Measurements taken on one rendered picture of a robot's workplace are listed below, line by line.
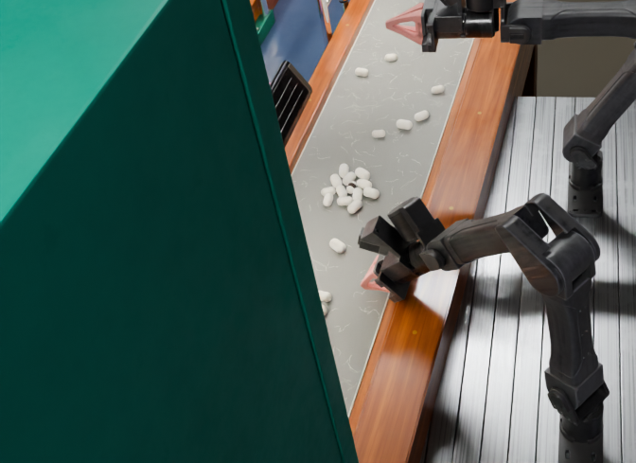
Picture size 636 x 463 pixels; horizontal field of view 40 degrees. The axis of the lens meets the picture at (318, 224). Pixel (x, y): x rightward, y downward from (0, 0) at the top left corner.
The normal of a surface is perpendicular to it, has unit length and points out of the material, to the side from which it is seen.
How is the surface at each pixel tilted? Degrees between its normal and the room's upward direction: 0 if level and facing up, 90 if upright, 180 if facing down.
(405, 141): 0
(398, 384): 0
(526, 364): 0
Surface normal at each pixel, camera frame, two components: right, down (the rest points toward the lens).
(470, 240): -0.77, 0.49
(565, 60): -0.15, -0.69
